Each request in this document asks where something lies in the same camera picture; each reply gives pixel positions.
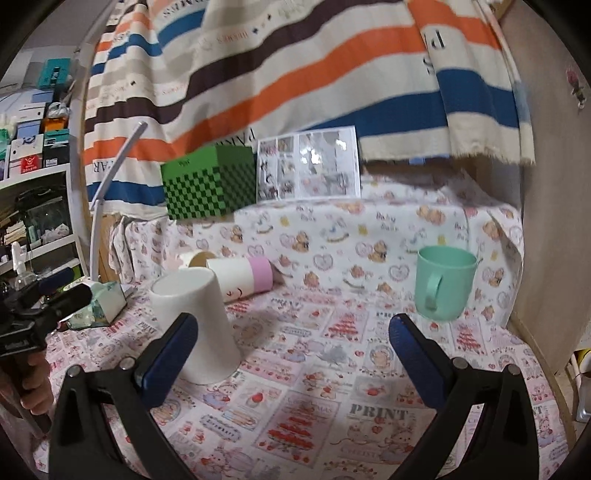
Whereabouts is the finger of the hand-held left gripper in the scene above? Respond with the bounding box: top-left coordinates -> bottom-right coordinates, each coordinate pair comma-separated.
38,266 -> 75,292
44,283 -> 94,320

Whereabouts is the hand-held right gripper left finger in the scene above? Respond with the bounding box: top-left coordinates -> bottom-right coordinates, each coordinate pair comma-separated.
48,313 -> 199,480

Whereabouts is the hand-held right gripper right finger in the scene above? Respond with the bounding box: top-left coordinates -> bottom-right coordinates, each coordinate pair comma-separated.
388,313 -> 546,480

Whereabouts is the mint green cup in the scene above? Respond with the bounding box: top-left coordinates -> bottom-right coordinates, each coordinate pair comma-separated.
414,245 -> 478,322

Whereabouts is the white cup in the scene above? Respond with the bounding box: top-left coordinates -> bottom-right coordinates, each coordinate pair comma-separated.
151,267 -> 242,385

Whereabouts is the small paper cup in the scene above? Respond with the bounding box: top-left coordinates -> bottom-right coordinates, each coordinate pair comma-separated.
178,250 -> 218,271

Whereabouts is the person's left hand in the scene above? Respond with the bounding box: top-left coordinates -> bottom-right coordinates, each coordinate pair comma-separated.
14,351 -> 55,415

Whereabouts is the patterned tissue box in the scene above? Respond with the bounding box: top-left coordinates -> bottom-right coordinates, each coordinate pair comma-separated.
66,281 -> 128,330

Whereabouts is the white bottle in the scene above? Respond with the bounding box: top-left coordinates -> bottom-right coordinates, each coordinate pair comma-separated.
11,240 -> 29,278

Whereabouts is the white desk lamp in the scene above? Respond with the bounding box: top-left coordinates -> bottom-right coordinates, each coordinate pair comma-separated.
88,120 -> 149,284

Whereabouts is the white and pink tumbler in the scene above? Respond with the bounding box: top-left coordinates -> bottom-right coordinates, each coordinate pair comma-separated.
205,256 -> 274,304

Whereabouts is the printed cartoon blanket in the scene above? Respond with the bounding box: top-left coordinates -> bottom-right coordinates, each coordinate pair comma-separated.
33,172 -> 579,480

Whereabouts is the white shelf unit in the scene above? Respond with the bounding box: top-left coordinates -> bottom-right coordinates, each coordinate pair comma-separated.
0,159 -> 90,289

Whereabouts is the stack of cardboard boxes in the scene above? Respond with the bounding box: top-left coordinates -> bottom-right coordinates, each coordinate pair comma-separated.
0,57 -> 77,182

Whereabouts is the green checkered box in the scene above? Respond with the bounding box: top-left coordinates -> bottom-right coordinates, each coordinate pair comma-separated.
160,143 -> 258,222

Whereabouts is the wooden board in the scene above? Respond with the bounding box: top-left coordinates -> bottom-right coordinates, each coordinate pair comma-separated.
495,0 -> 591,371

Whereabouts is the printed picture sheet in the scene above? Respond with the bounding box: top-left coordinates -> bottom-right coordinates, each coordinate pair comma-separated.
255,125 -> 362,202

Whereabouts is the striped cloth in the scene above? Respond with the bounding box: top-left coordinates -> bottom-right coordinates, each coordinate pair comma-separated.
81,0 -> 537,219

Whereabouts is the flower sticker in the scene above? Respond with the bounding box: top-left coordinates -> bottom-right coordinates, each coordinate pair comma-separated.
565,64 -> 590,110

